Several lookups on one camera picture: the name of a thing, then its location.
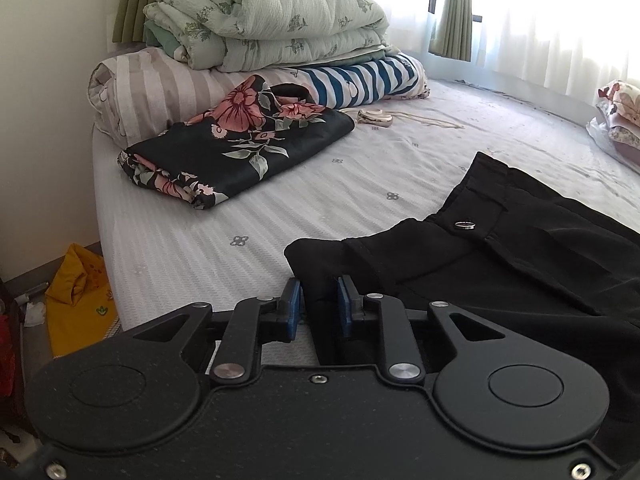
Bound black pants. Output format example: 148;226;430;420
284;154;639;460

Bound yellow bag on floor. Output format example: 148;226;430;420
44;244;120;358

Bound black floral folded cloth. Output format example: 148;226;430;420
117;75;355;209

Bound white patterned bed mattress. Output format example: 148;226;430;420
91;77;640;366

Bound small round beige object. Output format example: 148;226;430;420
357;108;394;128

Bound beige striped folded blanket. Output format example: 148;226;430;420
86;45;321;150

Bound green floral folded comforter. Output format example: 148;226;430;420
143;0;393;73

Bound olive green curtain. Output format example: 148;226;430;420
430;0;473;62

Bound white sheer curtain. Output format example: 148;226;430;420
375;0;639;103

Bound beige cord on bed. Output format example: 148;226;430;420
389;110;467;130

